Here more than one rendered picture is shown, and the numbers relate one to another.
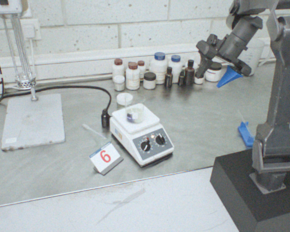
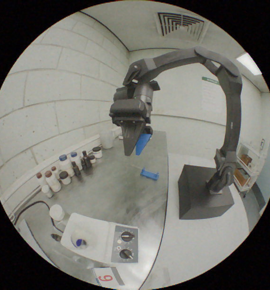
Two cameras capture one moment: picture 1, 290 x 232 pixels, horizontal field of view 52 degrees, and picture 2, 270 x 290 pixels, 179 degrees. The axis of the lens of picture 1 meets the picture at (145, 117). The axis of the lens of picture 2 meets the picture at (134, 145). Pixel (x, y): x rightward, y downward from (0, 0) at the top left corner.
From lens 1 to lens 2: 76 cm
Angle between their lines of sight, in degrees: 48
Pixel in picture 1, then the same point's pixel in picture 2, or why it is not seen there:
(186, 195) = (185, 240)
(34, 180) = not seen: outside the picture
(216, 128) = (133, 183)
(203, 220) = (206, 235)
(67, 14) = (2, 154)
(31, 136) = not seen: outside the picture
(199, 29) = (79, 134)
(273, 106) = (237, 133)
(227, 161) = (197, 201)
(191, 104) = (102, 178)
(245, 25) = (148, 86)
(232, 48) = (148, 107)
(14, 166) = not seen: outside the picture
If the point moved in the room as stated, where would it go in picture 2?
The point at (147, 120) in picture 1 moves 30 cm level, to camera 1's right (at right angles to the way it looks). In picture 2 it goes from (98, 232) to (155, 172)
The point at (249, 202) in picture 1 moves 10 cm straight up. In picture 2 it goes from (226, 203) to (243, 181)
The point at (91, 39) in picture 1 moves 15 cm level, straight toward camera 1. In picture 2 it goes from (19, 166) to (18, 179)
